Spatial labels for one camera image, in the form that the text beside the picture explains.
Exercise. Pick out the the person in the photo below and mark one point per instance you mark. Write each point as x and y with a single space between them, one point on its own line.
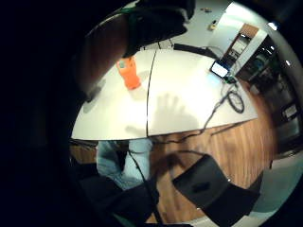
135 164

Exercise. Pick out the orange plastic bottle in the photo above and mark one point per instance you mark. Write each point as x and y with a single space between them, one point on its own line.
130 74

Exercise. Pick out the long black bar device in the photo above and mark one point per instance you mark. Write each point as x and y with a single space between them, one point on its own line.
192 49

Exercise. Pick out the ceiling lamp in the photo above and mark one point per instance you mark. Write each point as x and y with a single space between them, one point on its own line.
273 26
288 62

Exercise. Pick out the dark shelf unit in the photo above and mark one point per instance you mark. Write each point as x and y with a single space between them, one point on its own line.
271 85

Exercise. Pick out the white and wood cabinet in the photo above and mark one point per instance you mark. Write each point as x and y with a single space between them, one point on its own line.
243 44

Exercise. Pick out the black chair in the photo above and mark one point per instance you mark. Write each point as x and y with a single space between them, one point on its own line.
208 186

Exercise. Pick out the small yellow object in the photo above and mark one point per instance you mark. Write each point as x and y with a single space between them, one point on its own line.
212 26

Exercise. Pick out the tablet with lit screen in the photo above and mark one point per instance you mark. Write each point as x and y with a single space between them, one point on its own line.
219 69

